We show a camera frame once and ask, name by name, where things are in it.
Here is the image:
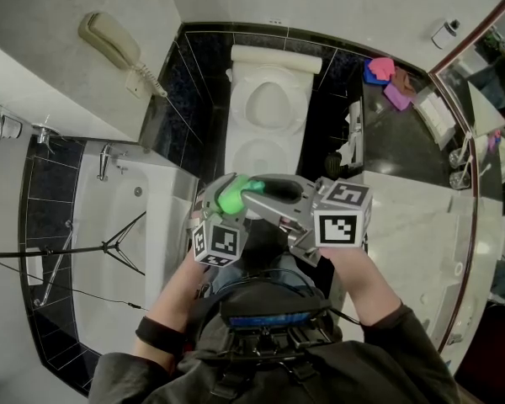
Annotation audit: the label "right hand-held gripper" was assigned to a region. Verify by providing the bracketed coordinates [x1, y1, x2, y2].
[241, 173, 375, 269]

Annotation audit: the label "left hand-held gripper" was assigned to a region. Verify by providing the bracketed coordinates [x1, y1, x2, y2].
[189, 173, 250, 268]

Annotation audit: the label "green cleaner bottle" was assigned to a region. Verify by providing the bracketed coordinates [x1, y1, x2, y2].
[216, 174, 254, 216]

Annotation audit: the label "person's left forearm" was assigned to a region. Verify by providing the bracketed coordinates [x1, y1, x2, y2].
[134, 250, 214, 365]

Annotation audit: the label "person's right forearm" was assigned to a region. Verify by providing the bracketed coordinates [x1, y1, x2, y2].
[319, 246, 406, 328]

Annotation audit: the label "person's blue jeans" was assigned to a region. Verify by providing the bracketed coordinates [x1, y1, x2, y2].
[210, 252, 322, 299]

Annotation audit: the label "white bathtub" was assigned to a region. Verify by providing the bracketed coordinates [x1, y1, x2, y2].
[71, 141, 201, 353]

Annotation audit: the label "black chest-mounted device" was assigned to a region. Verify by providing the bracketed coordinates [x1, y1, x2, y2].
[218, 284, 334, 349]

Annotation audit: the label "chrome bathtub faucet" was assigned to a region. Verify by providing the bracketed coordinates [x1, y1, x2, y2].
[96, 142, 130, 183]

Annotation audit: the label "black tripod light stand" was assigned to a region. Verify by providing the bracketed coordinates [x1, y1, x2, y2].
[0, 210, 149, 311]

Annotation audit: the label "blue cloth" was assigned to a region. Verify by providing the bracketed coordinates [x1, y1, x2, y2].
[364, 59, 391, 88]

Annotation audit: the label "purple cloth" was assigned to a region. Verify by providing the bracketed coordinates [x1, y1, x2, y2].
[382, 81, 414, 111]

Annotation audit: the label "pink cloth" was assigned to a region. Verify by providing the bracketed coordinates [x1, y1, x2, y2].
[369, 56, 397, 82]

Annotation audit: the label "clear acrylic tray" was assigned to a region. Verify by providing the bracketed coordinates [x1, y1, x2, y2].
[412, 86, 458, 152]

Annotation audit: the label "chrome grab bar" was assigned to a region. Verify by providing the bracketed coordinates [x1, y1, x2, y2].
[33, 220, 75, 307]

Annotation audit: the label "group of white amenity boxes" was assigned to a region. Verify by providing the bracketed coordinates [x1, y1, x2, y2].
[418, 94, 456, 139]

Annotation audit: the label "clear glass tumbler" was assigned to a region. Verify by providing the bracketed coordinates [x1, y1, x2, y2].
[449, 147, 473, 170]
[449, 170, 477, 191]

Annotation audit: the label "chrome shower valve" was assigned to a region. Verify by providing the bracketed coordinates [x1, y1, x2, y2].
[31, 118, 62, 155]

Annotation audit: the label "person's black top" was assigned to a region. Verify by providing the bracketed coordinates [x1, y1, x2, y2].
[88, 300, 462, 404]

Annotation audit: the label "white wrapped toothbrush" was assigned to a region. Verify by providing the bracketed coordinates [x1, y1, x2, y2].
[466, 164, 492, 185]
[462, 132, 475, 164]

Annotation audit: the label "rack of toiletry bottles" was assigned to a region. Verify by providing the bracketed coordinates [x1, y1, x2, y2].
[0, 114, 24, 141]

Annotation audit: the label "wood-framed mirror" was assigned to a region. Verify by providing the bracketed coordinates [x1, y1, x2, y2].
[428, 0, 505, 378]

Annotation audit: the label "beige wall telephone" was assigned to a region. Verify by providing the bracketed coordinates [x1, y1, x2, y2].
[77, 11, 170, 99]

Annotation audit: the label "wall soap dispenser bottle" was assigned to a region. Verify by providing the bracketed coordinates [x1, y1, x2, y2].
[431, 18, 462, 51]

